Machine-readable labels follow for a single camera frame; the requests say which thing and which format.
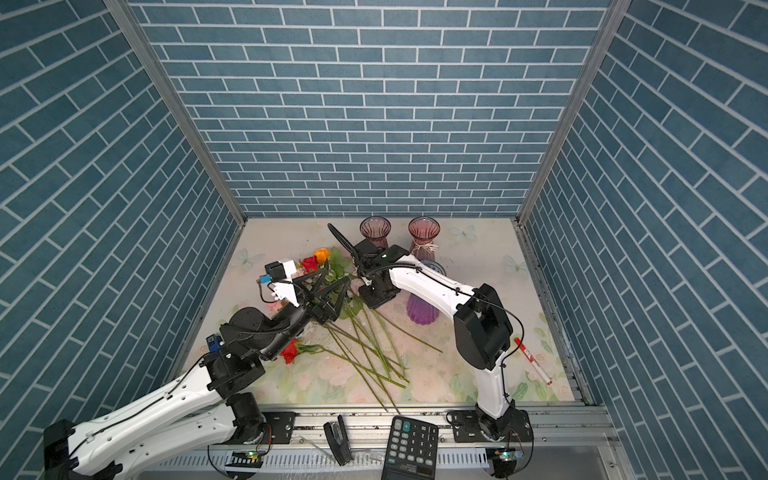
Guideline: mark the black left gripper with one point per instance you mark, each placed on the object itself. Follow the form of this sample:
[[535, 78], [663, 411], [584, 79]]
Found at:
[[319, 312]]

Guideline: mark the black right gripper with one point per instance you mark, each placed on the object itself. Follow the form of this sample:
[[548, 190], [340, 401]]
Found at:
[[370, 301]]

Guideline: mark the orange rose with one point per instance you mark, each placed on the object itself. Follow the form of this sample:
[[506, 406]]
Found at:
[[322, 255]]

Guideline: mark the pink glass vase with twine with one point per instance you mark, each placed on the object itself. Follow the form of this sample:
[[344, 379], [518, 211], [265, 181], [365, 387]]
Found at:
[[424, 230]]

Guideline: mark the purple blue ribbed glass vase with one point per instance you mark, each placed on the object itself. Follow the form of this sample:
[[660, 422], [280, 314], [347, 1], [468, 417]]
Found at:
[[419, 310]]

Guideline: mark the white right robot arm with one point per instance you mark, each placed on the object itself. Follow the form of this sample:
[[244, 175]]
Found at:
[[482, 329]]

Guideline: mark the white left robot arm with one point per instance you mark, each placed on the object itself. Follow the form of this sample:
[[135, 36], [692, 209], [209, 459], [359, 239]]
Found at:
[[208, 404]]

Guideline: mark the dark smoky glass vase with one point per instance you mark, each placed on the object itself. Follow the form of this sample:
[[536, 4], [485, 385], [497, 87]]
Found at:
[[376, 229]]

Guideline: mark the bunch of roses on table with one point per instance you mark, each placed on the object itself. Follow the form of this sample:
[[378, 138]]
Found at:
[[388, 340]]

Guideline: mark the red rose on table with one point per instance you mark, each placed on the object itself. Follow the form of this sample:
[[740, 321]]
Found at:
[[296, 348]]

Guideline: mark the blue stapler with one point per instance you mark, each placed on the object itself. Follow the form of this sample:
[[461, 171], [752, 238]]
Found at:
[[214, 343]]

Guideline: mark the black stapler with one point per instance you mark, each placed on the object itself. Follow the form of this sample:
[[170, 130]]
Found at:
[[338, 440]]

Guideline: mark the black calculator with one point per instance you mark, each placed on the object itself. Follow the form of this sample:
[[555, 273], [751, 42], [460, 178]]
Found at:
[[411, 451]]

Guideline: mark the red white marker pen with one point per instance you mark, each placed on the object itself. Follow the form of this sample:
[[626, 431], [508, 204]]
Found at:
[[533, 361]]

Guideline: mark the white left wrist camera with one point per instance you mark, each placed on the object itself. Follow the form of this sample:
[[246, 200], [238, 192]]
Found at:
[[282, 279]]

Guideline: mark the aluminium front rail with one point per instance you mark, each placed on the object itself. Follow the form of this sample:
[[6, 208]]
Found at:
[[553, 423]]

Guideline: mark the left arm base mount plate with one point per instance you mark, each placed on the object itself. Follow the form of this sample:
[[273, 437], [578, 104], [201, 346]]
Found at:
[[278, 427]]

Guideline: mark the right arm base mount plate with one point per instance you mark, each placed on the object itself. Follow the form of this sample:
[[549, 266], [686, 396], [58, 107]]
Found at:
[[474, 426]]

